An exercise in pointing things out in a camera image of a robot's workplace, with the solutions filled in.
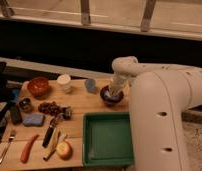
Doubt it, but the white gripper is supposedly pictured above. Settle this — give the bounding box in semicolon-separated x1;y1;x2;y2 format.
109;75;127;96

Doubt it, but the purple bowl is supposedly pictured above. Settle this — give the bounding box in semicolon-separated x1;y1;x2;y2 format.
100;86;124;106

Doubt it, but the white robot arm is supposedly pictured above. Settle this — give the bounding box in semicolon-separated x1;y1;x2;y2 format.
110;56;202;171

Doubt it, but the red bowl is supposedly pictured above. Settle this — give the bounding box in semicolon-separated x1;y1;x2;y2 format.
27;77;50;97

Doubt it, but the white cup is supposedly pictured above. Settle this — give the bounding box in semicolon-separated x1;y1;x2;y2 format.
57;74;71;93

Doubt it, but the green tray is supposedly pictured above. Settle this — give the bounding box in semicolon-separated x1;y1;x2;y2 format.
82;112;134;167

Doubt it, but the bunch of dark grapes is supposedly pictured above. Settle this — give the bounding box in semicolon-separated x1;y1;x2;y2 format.
38;102;72;120

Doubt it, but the red yellow apple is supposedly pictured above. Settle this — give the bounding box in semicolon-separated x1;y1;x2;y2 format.
56;141;72;160

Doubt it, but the yellow banana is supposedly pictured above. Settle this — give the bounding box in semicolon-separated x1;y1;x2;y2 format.
43;130;60;161

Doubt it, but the blue sponge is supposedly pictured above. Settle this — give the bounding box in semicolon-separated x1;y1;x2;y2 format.
23;114;44;126

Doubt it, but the small dark metal cup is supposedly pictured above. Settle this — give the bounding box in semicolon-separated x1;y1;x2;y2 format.
19;98;33;113

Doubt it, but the orange carrot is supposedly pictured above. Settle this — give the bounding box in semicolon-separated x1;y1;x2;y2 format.
20;134;39;163

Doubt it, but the silver fork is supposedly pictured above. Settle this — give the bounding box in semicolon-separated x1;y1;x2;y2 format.
0;130;16;165

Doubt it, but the black handled knife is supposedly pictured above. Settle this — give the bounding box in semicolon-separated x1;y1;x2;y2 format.
42;116;60;148

